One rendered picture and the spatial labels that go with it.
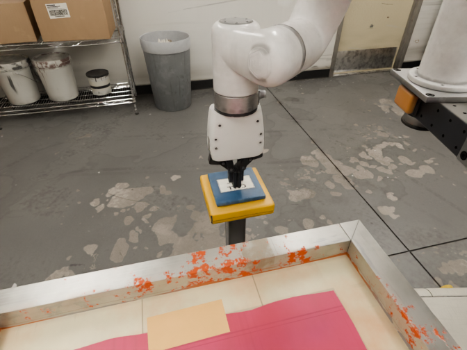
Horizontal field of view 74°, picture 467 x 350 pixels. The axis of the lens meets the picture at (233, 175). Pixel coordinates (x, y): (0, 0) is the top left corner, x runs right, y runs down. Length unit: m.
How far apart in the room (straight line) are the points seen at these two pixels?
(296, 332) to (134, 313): 0.22
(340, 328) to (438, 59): 0.51
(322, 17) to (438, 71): 0.30
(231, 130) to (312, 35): 0.19
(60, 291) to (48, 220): 1.73
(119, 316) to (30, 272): 1.50
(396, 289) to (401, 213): 1.73
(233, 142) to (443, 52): 0.42
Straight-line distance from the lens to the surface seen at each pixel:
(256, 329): 0.46
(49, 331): 0.52
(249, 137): 0.55
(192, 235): 1.84
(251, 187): 0.63
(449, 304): 1.49
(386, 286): 0.49
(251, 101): 0.51
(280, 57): 0.41
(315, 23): 0.51
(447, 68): 0.73
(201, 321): 0.47
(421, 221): 2.22
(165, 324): 0.47
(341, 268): 0.54
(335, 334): 0.48
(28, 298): 0.52
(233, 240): 0.73
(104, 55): 3.54
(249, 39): 0.44
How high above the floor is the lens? 1.37
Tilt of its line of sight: 37 degrees down
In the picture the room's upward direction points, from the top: straight up
